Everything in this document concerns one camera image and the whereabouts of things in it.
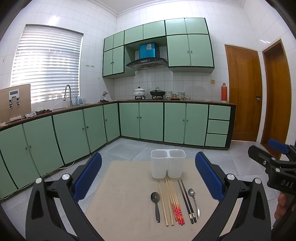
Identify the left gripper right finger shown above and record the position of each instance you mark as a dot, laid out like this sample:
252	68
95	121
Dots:
253	218

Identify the green cabinets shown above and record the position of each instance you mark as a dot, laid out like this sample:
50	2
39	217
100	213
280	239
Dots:
36	146
184	42

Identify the window blinds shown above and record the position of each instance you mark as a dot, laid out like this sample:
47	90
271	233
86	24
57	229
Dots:
47	58

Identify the black wok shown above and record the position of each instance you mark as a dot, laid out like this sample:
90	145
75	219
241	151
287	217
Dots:
157	94

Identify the white lidded pot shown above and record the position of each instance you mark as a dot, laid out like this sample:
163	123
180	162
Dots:
139	93

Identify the orange thermos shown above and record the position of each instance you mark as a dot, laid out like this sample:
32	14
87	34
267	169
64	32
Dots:
224	92

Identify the person right hand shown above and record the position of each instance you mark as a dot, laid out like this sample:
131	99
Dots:
281	206

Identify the wooden door right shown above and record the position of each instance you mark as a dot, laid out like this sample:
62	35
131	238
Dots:
279	96

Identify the white twin utensil holder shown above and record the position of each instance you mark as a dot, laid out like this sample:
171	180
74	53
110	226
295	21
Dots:
167	162

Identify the plain bamboo chopstick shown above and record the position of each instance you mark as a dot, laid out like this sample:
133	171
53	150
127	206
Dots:
163	204
169	204

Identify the black chopstick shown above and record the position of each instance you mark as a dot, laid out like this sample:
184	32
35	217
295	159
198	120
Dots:
186	204
189	203

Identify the cardboard box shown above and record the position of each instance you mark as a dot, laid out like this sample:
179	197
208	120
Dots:
15	101

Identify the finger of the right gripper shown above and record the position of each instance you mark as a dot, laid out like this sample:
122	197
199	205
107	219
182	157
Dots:
278	146
262	157

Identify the patterned mug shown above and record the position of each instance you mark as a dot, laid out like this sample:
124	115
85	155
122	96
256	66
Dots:
181	95

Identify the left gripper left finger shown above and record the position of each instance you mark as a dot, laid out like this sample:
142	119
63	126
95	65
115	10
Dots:
43	221

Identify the blue box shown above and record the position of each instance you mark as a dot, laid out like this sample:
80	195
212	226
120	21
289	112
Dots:
150	50

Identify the green lower cabinets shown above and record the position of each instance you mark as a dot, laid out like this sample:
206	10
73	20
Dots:
36	146

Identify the wooden door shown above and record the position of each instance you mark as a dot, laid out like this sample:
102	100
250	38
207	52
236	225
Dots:
245	91
279	96

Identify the chrome faucet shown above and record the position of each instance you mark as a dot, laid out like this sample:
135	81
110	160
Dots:
68	94

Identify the green upper cabinets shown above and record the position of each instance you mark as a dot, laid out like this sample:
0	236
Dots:
184	42

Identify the silver spoon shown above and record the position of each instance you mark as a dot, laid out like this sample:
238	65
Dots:
192	193

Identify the black spoon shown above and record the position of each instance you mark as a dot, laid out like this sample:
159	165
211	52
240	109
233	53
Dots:
155	197

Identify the black range hood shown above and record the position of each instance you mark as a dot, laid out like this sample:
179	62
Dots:
145	63

